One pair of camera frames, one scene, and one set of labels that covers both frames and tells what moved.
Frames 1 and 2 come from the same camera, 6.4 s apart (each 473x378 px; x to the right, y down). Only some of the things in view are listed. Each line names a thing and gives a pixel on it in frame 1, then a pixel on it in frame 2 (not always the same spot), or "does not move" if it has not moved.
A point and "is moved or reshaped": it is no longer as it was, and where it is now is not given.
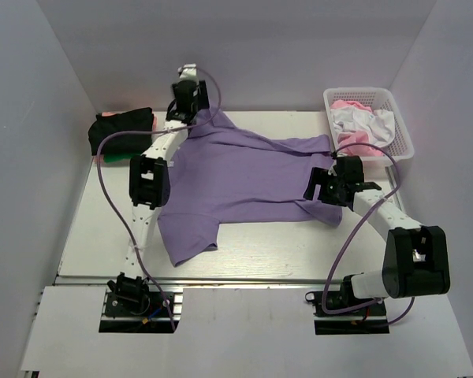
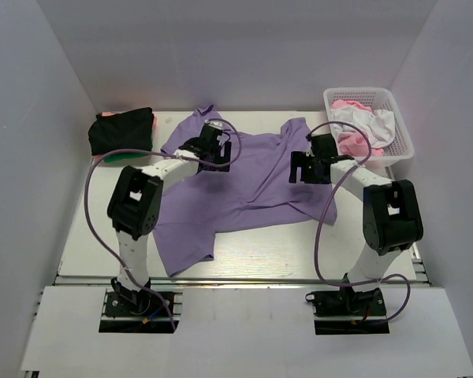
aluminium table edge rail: (141, 279) does not move
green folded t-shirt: (116, 157) does not move
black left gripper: (202, 99) -> (221, 160)
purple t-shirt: (218, 172) is moved or reshaped
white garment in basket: (380, 124) does not move
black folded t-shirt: (139, 120) does not move
